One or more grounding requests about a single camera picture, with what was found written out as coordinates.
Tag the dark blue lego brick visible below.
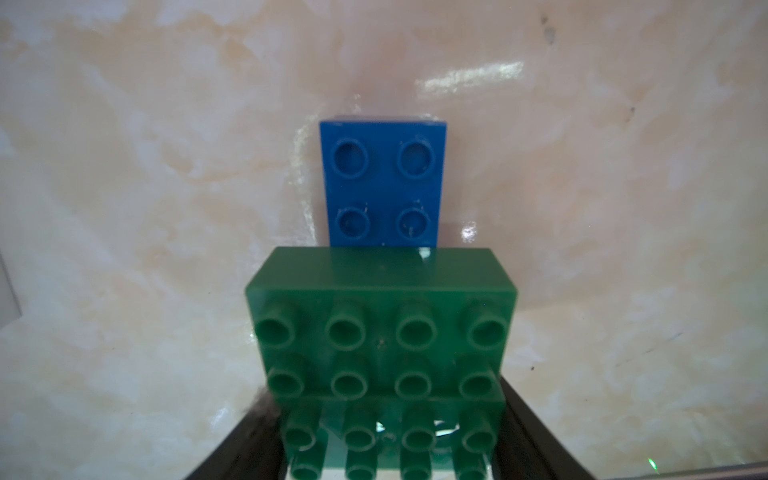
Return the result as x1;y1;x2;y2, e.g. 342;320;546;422
319;117;447;248

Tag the green lego brick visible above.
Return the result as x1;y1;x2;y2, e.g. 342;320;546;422
245;247;517;479

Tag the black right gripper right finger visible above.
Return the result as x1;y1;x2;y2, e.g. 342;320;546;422
491;377;595;480

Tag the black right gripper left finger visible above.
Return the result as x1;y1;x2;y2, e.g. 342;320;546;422
186;392;288;480

